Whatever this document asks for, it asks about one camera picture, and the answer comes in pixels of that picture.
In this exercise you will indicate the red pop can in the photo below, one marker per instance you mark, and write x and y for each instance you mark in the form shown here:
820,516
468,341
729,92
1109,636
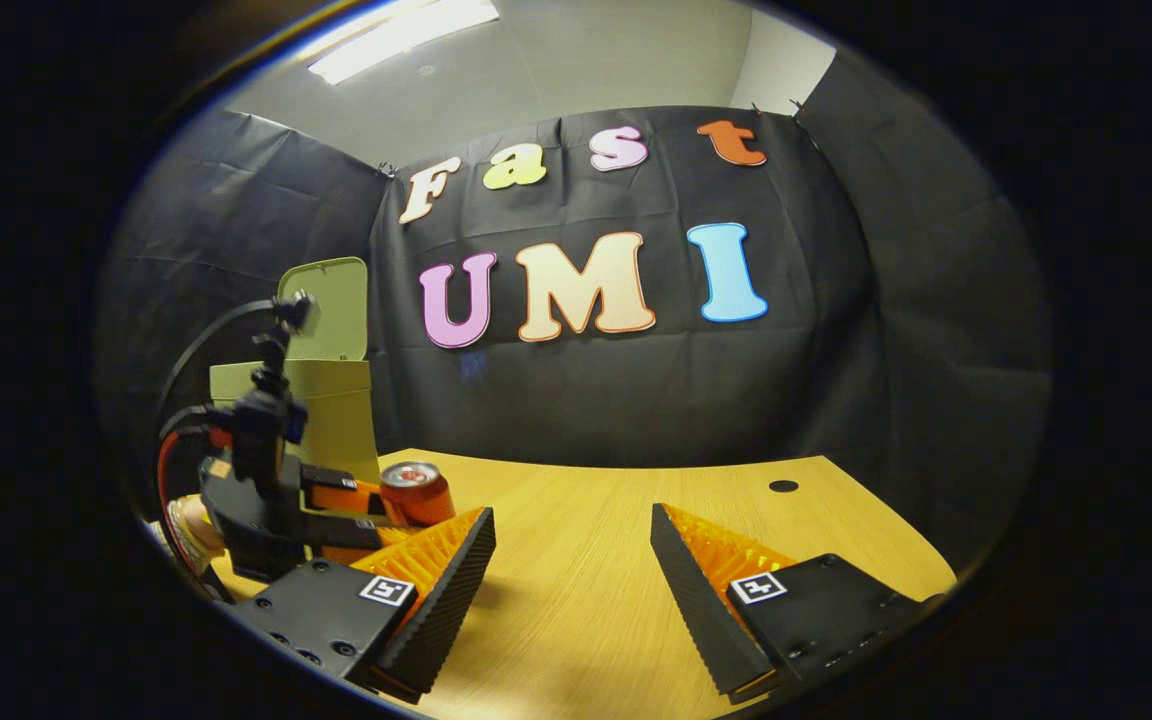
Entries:
421,495

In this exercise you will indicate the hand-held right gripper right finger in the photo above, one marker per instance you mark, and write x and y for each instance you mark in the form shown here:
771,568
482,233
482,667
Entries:
696,610

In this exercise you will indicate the black backdrop cloth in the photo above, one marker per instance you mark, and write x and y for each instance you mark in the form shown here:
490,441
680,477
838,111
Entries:
636,390

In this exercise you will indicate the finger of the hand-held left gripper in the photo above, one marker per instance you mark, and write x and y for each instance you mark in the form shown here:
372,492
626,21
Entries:
376,545
361,495

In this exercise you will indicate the ceiling light panel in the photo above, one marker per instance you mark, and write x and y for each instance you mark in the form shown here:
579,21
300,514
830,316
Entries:
401,35

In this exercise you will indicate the black desk grommet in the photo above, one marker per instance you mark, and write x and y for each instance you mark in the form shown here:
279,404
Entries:
783,486

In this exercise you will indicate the wooden desktop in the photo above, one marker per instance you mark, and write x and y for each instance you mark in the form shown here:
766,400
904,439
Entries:
586,560

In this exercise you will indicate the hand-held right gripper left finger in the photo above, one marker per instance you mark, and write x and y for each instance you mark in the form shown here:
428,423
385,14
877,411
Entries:
456,585

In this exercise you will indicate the green desktop garbage bin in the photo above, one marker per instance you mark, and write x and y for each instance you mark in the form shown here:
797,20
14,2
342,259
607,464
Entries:
336,400

